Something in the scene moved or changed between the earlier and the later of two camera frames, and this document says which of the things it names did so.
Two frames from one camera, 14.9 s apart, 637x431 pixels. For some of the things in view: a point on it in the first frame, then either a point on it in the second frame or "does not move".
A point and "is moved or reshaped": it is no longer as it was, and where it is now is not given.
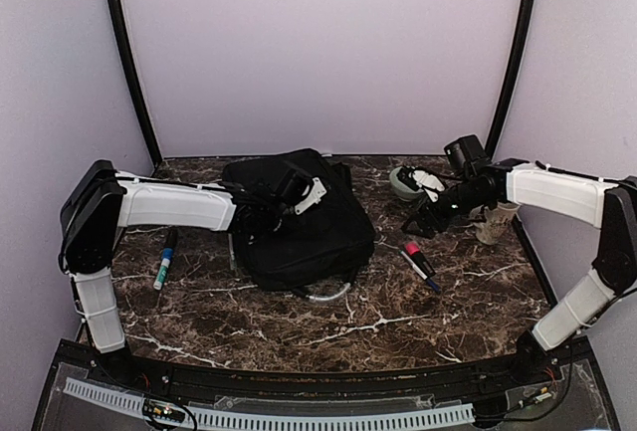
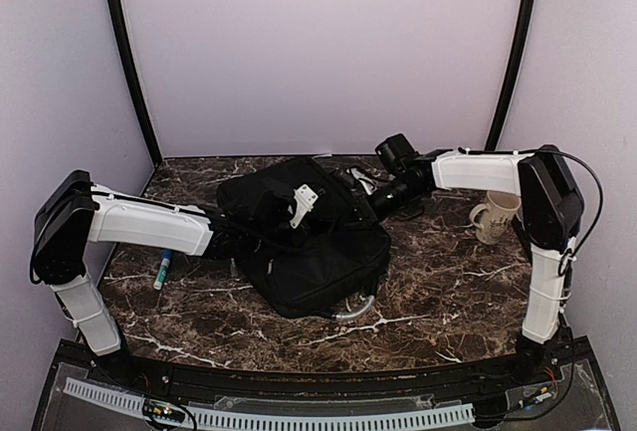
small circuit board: [153, 409] does not move
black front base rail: [530, 370] does not move
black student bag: [323, 247] is moved or reshaped
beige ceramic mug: [490, 223] does not move
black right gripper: [426, 210] to [365, 207]
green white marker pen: [167, 255] does not move
